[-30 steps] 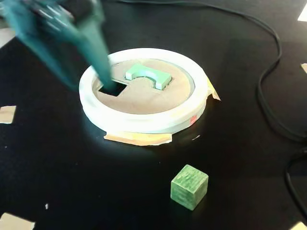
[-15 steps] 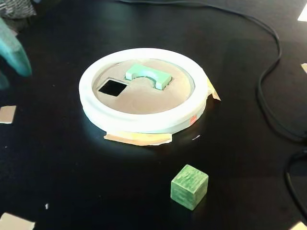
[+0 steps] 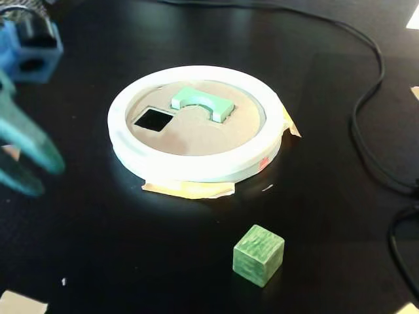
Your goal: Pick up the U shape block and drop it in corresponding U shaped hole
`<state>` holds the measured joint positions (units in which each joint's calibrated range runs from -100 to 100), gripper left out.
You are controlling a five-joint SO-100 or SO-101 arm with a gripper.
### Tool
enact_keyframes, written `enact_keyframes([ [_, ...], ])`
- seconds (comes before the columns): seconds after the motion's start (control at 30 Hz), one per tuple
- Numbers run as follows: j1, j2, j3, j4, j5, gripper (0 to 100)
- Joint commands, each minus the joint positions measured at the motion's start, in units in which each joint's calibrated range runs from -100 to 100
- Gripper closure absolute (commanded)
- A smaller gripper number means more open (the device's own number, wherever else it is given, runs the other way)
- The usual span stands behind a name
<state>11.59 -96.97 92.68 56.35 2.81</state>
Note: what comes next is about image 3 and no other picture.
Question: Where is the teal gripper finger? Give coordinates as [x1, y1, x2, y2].
[0, 160, 46, 198]
[0, 94, 66, 174]

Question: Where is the blue mounted wrist camera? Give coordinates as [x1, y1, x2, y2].
[0, 19, 65, 82]

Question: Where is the teal gripper body black motor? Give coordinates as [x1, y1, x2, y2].
[0, 70, 17, 105]

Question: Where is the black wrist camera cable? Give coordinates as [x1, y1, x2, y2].
[0, 5, 53, 33]

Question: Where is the looped black cable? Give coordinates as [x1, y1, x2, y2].
[388, 202, 419, 305]

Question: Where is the white round tray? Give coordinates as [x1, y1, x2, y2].
[107, 65, 285, 183]

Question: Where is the long black cable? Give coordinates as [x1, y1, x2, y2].
[156, 0, 419, 197]

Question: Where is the green wooden cube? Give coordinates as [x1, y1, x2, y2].
[232, 224, 285, 288]

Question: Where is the white paper corner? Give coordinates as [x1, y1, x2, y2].
[405, 5, 419, 31]

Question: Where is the wide yellow tape strip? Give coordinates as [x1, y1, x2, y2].
[141, 179, 236, 200]

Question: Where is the small yellow tape strip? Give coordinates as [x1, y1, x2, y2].
[281, 109, 302, 138]

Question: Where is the light green U-shaped block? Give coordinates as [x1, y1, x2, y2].
[170, 86, 236, 124]

